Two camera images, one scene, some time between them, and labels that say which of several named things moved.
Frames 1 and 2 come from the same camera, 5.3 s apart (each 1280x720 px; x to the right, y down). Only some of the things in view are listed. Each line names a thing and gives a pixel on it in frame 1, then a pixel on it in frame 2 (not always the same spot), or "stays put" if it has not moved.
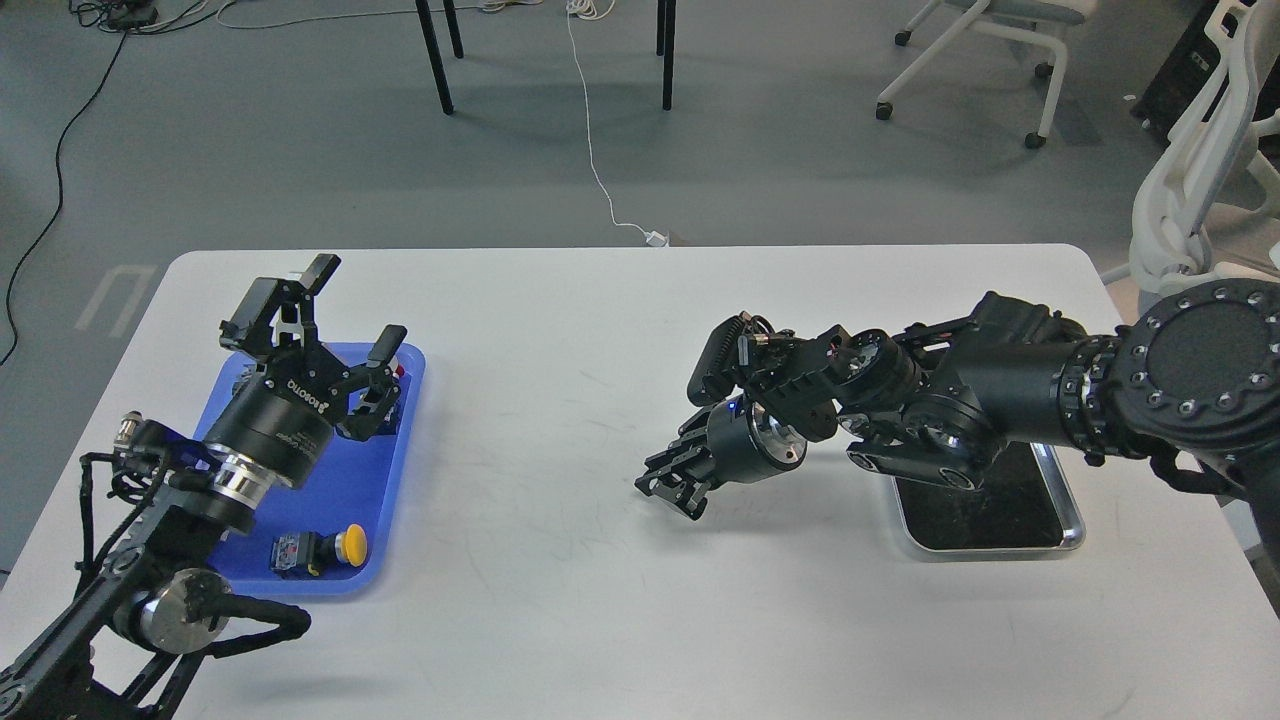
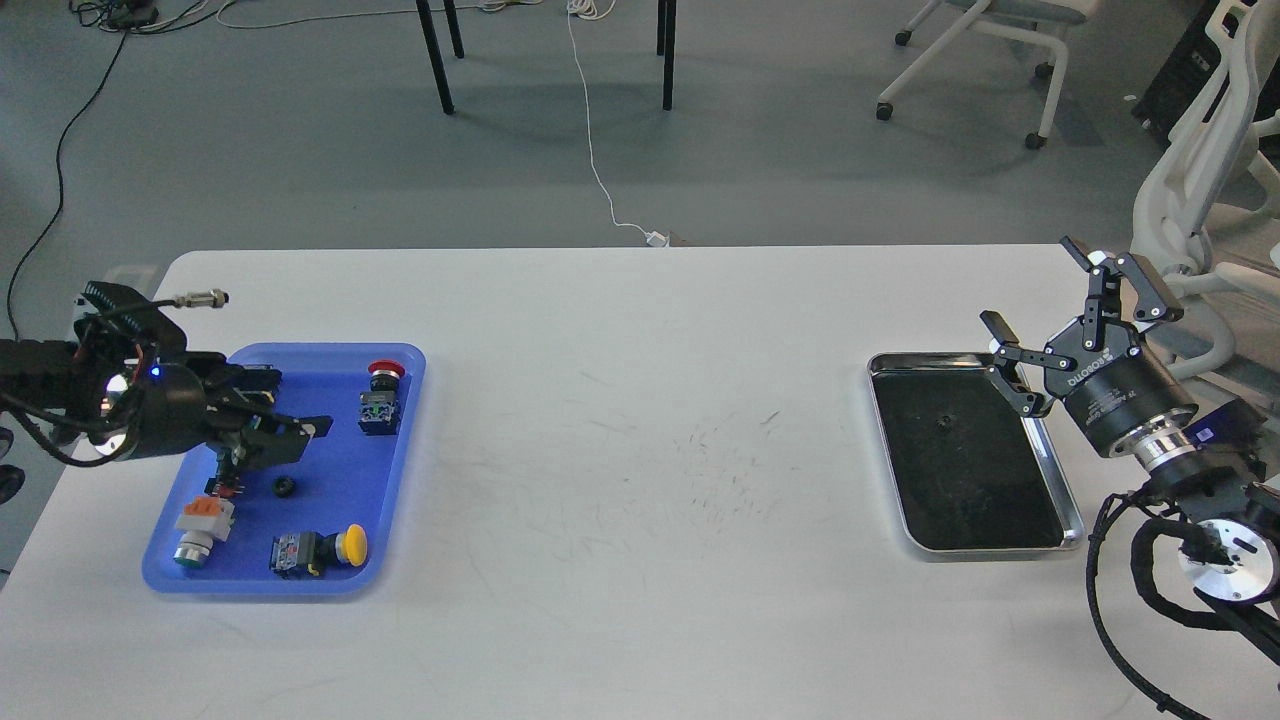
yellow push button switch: x=307 y=553 stays put
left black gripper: x=283 y=420 to x=169 y=411
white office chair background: x=1036 y=18 stays put
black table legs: x=665 y=31 stays put
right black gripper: x=742 y=444 to x=1114 y=391
